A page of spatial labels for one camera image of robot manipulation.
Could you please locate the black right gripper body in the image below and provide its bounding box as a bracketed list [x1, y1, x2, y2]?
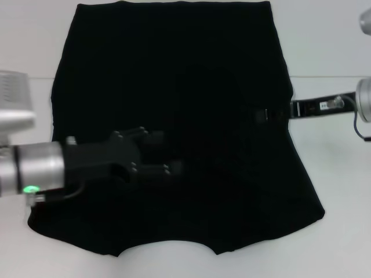
[289, 92, 359, 120]

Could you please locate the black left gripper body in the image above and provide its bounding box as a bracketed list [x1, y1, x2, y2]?
[63, 127, 149, 189]

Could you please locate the black t-shirt with FREE print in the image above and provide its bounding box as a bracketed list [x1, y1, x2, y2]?
[26, 1, 326, 257]

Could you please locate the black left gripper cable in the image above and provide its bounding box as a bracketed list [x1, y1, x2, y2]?
[25, 180, 85, 207]

